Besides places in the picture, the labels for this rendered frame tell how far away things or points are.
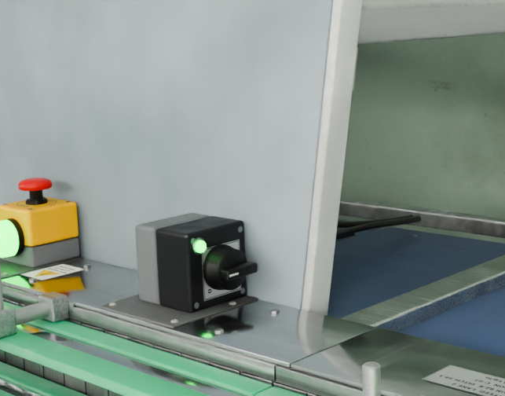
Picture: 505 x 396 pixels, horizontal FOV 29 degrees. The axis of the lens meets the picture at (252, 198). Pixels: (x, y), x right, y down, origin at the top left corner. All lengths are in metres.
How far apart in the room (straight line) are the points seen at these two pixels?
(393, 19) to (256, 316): 0.33
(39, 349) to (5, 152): 0.44
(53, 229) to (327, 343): 0.45
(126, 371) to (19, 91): 0.52
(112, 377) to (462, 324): 0.34
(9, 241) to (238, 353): 0.41
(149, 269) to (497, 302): 0.36
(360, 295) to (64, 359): 0.34
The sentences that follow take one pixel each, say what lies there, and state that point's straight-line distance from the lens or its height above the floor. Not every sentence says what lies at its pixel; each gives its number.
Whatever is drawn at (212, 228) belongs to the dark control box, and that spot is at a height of 0.80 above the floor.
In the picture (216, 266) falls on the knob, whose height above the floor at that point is 0.81.
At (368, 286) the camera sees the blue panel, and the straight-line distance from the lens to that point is 1.11.
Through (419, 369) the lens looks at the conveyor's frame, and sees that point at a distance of 0.81.
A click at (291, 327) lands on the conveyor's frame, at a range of 0.91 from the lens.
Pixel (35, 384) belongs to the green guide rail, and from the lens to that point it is 1.08.
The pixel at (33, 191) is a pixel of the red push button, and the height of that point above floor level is 0.80.
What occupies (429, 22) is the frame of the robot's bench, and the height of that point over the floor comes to 0.54.
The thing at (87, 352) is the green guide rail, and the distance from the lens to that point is 0.95.
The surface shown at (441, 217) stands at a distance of 1.46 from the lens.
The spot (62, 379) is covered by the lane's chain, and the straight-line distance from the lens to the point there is 1.08.
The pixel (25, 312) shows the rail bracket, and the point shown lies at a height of 0.93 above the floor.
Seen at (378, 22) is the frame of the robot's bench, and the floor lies 0.63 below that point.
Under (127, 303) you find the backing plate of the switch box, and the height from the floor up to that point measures 0.85.
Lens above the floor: 1.44
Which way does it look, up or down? 45 degrees down
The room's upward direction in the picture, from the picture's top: 103 degrees counter-clockwise
